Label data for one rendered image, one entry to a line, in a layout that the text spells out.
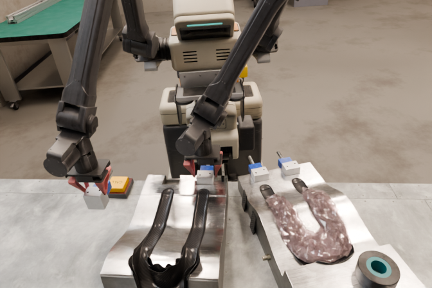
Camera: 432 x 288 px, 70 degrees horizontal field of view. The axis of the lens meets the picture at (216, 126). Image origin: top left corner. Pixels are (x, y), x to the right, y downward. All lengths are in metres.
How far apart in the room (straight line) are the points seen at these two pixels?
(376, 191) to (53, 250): 1.01
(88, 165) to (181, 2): 0.61
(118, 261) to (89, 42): 0.50
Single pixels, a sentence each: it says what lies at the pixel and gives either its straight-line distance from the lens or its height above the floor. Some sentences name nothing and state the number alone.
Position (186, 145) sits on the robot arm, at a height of 1.09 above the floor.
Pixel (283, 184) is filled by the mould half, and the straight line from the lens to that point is 1.02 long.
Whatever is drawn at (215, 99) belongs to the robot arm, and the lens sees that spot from 0.79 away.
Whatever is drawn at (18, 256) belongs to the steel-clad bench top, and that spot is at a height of 0.80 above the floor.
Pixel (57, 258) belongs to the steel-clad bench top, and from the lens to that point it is 1.04.
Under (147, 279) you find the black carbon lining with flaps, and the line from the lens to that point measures 0.81.
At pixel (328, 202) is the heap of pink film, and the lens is 0.91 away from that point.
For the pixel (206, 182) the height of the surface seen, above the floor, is 0.90.
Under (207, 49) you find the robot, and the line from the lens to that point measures 1.18.
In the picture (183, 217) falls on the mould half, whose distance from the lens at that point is 0.90.
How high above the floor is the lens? 1.55
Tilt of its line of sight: 32 degrees down
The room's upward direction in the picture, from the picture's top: 4 degrees counter-clockwise
